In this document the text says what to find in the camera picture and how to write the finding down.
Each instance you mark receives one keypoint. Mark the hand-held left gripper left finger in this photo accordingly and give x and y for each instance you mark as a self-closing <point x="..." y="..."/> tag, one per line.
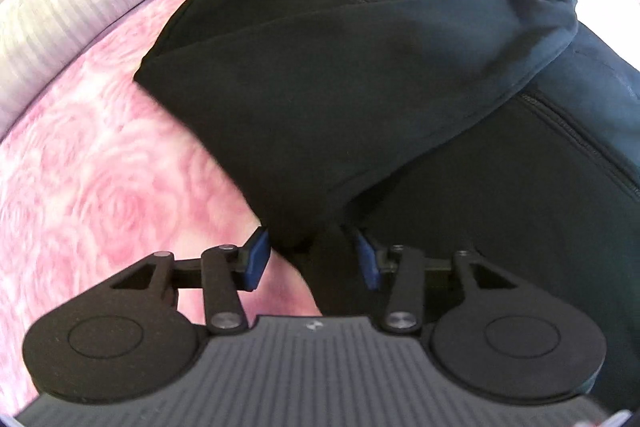
<point x="257" y="259"/>

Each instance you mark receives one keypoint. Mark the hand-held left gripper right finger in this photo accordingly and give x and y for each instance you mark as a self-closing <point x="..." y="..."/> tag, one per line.
<point x="368" y="264"/>

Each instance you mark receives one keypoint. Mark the black fleece jacket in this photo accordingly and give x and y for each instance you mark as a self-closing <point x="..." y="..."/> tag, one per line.
<point x="350" y="82"/>

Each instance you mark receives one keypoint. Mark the pink floral blanket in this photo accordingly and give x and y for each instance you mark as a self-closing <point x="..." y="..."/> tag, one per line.
<point x="100" y="157"/>

